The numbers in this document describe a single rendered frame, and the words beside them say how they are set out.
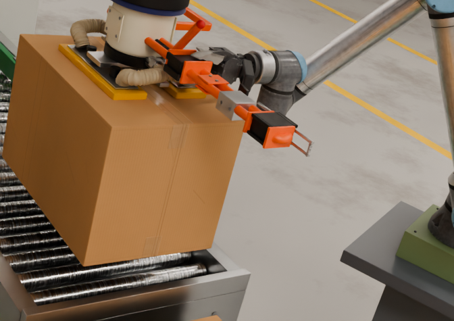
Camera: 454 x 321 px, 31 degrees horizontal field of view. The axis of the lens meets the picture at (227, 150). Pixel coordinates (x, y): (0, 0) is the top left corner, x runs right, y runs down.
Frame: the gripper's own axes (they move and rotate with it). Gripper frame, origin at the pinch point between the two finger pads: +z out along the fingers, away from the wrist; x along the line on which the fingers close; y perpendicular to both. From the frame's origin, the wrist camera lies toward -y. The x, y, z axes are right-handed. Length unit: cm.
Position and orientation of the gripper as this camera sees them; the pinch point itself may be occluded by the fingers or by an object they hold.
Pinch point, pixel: (193, 69)
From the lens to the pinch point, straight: 205.7
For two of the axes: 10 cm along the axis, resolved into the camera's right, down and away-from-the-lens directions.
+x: 2.4, -8.9, -4.0
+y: -5.6, -4.6, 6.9
